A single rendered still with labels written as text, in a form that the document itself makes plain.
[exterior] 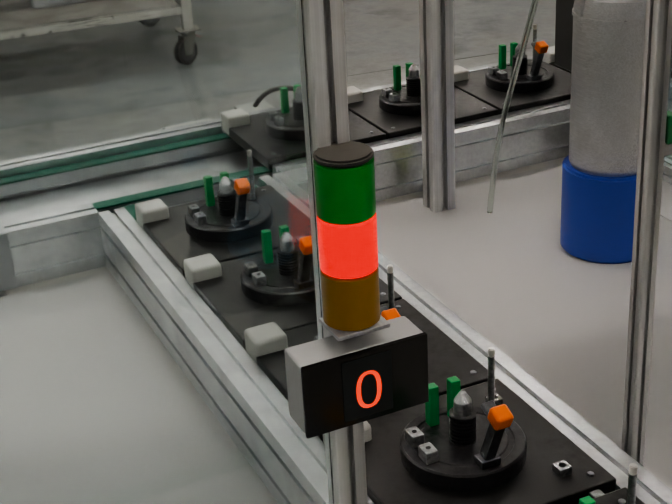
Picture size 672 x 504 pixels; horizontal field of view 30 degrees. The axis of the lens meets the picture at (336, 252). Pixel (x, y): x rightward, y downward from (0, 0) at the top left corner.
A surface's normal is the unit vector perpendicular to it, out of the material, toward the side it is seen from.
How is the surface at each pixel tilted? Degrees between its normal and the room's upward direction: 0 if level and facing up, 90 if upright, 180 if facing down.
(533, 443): 0
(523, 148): 90
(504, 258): 0
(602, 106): 90
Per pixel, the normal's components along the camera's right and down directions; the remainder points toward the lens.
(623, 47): -0.10, 0.43
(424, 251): -0.05, -0.90
